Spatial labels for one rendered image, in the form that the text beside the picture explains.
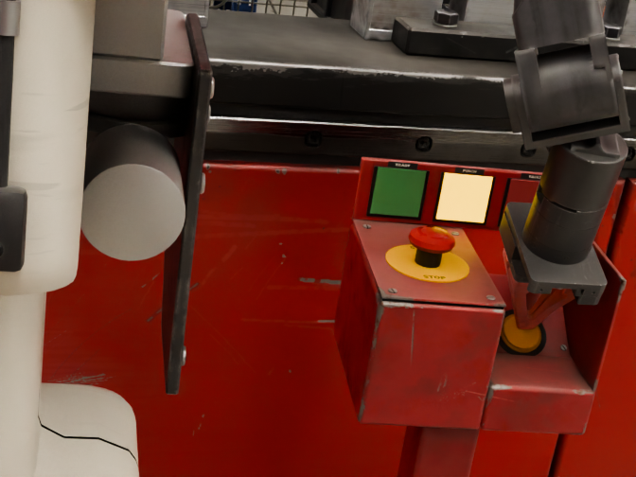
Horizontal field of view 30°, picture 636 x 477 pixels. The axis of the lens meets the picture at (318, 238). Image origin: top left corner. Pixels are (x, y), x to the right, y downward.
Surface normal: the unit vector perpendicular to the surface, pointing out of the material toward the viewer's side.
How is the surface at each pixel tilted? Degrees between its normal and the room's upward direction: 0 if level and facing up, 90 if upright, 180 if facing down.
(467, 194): 90
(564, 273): 16
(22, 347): 85
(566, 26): 81
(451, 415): 90
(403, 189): 90
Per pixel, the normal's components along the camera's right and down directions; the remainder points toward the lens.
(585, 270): 0.15, -0.76
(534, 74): -0.21, 0.21
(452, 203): 0.12, 0.41
